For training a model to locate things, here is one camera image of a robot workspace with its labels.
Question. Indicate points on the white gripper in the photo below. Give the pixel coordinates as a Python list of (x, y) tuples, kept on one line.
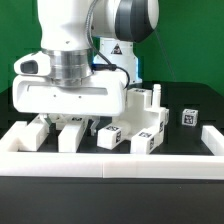
[(101, 94)]

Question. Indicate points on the white chair back bar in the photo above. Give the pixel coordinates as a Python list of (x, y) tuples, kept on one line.
[(71, 135)]

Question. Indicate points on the white chair back part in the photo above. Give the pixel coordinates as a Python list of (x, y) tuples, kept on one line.
[(34, 134)]

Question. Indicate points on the white U-shaped fence frame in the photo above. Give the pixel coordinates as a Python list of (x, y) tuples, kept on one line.
[(13, 162)]

